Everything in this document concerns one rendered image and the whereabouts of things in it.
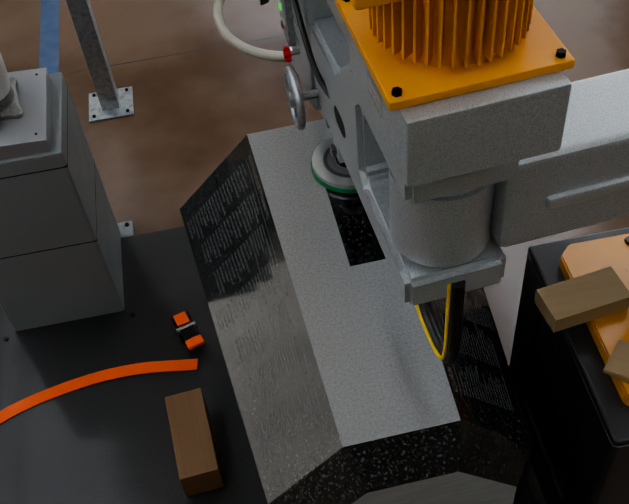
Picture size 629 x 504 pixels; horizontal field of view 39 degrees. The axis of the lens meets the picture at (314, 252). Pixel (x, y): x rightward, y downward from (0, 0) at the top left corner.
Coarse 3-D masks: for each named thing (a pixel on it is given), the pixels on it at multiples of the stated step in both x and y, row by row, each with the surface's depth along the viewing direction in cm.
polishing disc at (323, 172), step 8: (320, 144) 248; (328, 144) 247; (320, 152) 246; (328, 152) 245; (312, 160) 244; (320, 160) 243; (328, 160) 243; (320, 168) 241; (328, 168) 241; (336, 168) 241; (344, 168) 241; (320, 176) 239; (328, 176) 239; (336, 176) 239; (344, 176) 239; (328, 184) 239; (336, 184) 237; (344, 184) 237; (352, 184) 237
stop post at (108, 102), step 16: (80, 0) 358; (80, 16) 363; (80, 32) 369; (96, 32) 371; (96, 48) 376; (96, 64) 382; (96, 80) 388; (112, 80) 393; (96, 96) 407; (112, 96) 396; (128, 96) 405; (96, 112) 400; (112, 112) 399; (128, 112) 398
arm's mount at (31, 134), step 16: (32, 80) 278; (48, 80) 282; (32, 96) 274; (48, 96) 277; (32, 112) 269; (48, 112) 272; (0, 128) 265; (16, 128) 265; (32, 128) 265; (48, 128) 268; (0, 144) 261; (16, 144) 261; (32, 144) 262; (48, 144) 264
